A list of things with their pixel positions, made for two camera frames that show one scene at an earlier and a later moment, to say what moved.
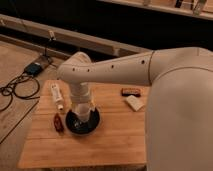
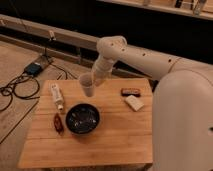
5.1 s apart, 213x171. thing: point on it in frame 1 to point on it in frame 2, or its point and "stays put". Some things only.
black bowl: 77,126 stays put
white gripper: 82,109 to 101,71
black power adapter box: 33,68 stays put
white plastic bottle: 57,97 stays put
